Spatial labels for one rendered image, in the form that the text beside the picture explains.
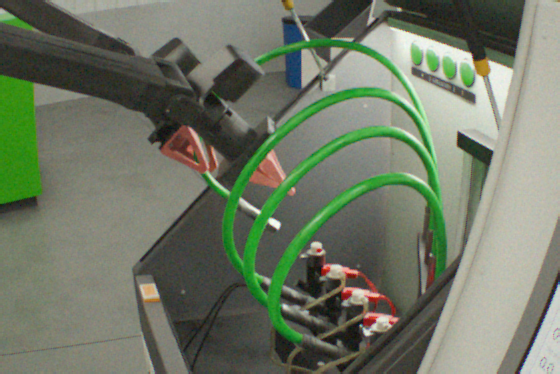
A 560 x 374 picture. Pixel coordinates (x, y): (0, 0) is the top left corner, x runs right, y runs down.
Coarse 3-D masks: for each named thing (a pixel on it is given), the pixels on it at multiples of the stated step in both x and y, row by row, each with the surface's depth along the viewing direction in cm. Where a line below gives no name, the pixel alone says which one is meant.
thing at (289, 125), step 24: (336, 96) 88; (360, 96) 89; (384, 96) 90; (288, 120) 87; (264, 144) 87; (432, 144) 95; (240, 192) 88; (432, 216) 99; (432, 240) 100; (240, 264) 92; (264, 288) 94; (288, 288) 96
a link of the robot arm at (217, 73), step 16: (224, 48) 91; (208, 64) 91; (224, 64) 89; (240, 64) 90; (256, 64) 95; (192, 80) 92; (208, 80) 90; (224, 80) 91; (240, 80) 91; (256, 80) 93; (176, 96) 86; (224, 96) 92; (240, 96) 93; (176, 112) 87; (192, 112) 89
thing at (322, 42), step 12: (276, 48) 102; (288, 48) 101; (300, 48) 101; (348, 48) 100; (360, 48) 100; (264, 60) 102; (384, 60) 100; (396, 72) 101; (408, 84) 102; (420, 108) 103; (204, 180) 110; (216, 192) 110; (228, 192) 110
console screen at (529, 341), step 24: (552, 240) 55; (552, 264) 54; (552, 288) 53; (528, 312) 56; (552, 312) 53; (528, 336) 55; (552, 336) 52; (504, 360) 58; (528, 360) 54; (552, 360) 51
